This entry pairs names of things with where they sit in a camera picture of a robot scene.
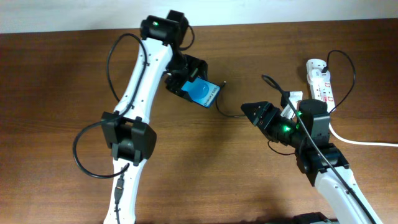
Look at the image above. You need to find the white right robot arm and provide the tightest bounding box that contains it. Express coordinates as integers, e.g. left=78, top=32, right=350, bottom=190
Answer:
left=241, top=100, right=381, bottom=223

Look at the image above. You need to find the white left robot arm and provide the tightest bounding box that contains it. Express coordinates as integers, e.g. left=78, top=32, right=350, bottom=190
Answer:
left=101, top=10, right=208, bottom=223

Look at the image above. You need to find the white USB charger plug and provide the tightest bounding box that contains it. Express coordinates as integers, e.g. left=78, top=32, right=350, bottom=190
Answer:
left=307, top=67, right=330, bottom=85

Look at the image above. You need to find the black USB charging cable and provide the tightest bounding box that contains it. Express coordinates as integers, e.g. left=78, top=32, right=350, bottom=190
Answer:
left=215, top=50, right=357, bottom=119

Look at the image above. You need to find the white power strip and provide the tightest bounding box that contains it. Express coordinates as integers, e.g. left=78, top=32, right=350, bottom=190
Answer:
left=306, top=58, right=335, bottom=113

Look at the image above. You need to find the white power strip cord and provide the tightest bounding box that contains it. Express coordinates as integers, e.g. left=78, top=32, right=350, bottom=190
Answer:
left=328, top=123, right=398, bottom=147

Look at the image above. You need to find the blue Galaxy smartphone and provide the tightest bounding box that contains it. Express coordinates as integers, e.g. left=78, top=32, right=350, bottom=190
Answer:
left=182, top=77, right=220, bottom=108

